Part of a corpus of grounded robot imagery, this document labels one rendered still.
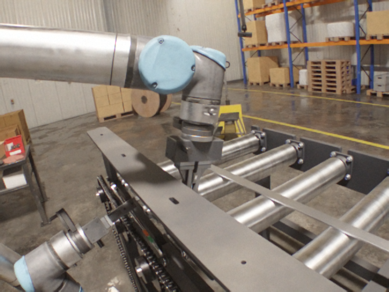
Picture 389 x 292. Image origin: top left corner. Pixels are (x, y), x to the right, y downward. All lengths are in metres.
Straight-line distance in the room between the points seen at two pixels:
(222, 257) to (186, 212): 0.13
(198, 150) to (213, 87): 0.15
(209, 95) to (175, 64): 0.19
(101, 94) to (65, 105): 2.95
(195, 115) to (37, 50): 0.34
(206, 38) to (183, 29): 1.25
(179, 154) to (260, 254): 0.33
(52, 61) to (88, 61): 0.05
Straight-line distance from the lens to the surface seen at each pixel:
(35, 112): 10.68
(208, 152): 0.63
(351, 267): 1.62
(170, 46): 0.40
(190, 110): 0.58
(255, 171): 1.23
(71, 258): 0.69
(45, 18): 10.88
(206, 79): 0.57
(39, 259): 0.70
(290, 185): 1.03
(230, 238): 0.37
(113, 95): 8.03
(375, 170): 1.29
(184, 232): 0.39
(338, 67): 8.55
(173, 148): 0.59
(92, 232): 0.66
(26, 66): 0.43
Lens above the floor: 1.40
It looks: 19 degrees down
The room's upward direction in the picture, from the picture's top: 8 degrees counter-clockwise
